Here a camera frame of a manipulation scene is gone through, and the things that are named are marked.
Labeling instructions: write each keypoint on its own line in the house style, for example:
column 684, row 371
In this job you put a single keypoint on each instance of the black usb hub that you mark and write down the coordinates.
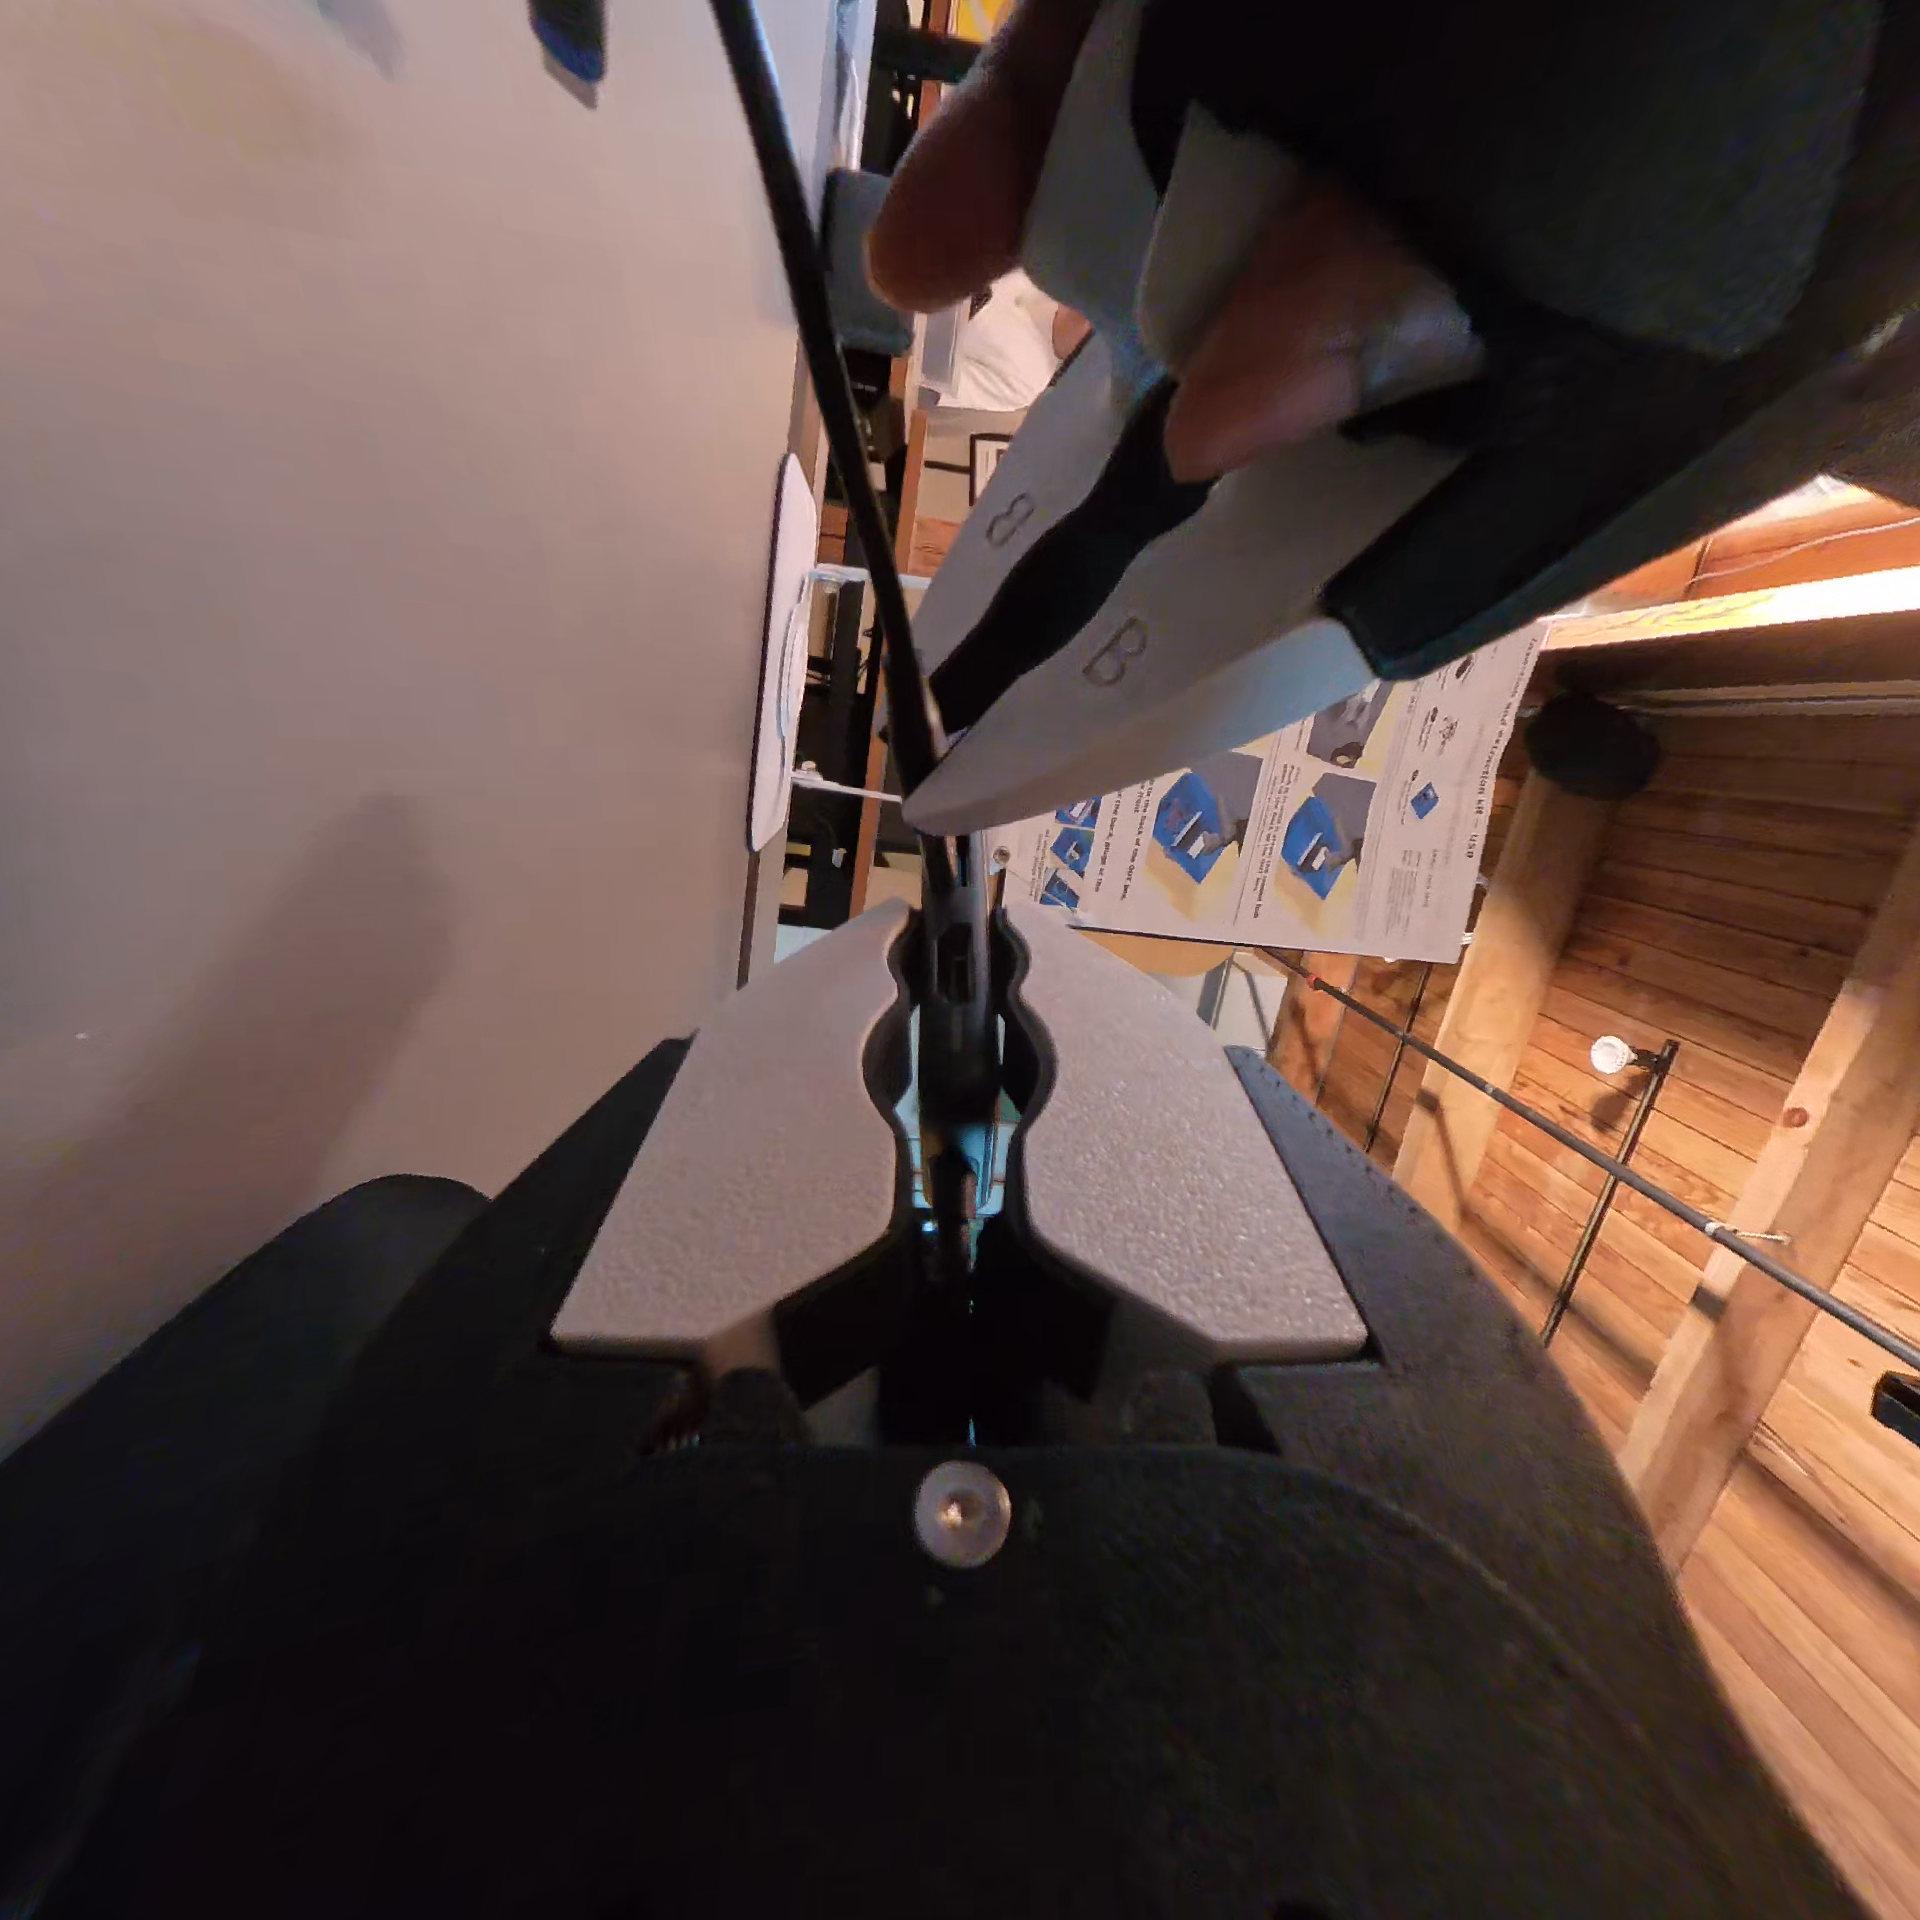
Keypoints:
column 956, row 1033

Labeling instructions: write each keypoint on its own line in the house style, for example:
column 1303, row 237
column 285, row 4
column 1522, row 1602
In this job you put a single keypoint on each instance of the white round light bulb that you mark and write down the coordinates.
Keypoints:
column 1608, row 1056

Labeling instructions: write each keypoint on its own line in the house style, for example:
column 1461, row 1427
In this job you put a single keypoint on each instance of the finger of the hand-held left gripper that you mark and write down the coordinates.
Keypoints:
column 1007, row 518
column 1197, row 651

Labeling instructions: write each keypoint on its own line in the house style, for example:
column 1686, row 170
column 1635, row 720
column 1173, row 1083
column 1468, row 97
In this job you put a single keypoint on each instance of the person's left hand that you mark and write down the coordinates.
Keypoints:
column 957, row 168

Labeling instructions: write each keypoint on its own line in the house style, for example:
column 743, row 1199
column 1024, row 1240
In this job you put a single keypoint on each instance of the grey box device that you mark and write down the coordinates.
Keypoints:
column 865, row 269

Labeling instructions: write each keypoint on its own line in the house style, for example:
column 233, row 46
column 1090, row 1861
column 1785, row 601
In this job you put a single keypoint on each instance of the long black rod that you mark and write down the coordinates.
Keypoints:
column 1579, row 1139

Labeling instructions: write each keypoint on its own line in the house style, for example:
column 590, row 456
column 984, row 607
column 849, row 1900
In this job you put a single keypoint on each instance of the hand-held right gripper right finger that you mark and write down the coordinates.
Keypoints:
column 1188, row 1171

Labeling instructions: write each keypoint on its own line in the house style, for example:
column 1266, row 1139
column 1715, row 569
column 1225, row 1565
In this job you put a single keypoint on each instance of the black round lamp head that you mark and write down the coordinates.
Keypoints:
column 1588, row 746

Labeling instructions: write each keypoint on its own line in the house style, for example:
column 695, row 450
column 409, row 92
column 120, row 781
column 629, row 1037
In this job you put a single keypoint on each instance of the white rounded pad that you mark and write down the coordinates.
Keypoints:
column 780, row 678

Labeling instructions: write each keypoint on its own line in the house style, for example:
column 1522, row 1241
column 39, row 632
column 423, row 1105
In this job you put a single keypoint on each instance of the wooden poster board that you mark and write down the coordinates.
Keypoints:
column 1171, row 955

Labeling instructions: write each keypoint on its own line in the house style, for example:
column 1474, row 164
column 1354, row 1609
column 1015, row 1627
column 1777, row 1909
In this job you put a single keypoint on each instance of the usb instruction poster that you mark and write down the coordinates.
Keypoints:
column 1349, row 871

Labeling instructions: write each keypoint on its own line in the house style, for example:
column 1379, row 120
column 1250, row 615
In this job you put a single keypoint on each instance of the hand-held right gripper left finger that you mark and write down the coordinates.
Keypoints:
column 747, row 1171

